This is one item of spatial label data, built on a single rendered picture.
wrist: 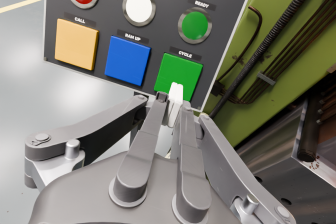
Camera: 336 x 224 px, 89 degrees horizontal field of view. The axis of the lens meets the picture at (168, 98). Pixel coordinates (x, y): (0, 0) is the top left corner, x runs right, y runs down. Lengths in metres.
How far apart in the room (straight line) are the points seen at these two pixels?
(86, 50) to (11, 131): 1.26
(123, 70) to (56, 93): 1.35
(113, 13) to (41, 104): 1.35
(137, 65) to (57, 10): 0.17
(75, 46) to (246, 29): 0.44
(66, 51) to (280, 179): 0.58
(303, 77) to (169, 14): 0.41
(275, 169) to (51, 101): 1.50
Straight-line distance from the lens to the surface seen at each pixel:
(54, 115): 1.54
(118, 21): 0.34
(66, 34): 0.38
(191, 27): 0.32
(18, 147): 1.49
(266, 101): 0.65
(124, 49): 0.33
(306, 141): 0.50
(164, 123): 0.17
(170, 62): 0.32
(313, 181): 0.53
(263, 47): 0.54
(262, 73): 0.58
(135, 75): 0.33
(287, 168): 0.52
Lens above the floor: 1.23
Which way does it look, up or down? 50 degrees down
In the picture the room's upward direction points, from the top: 19 degrees clockwise
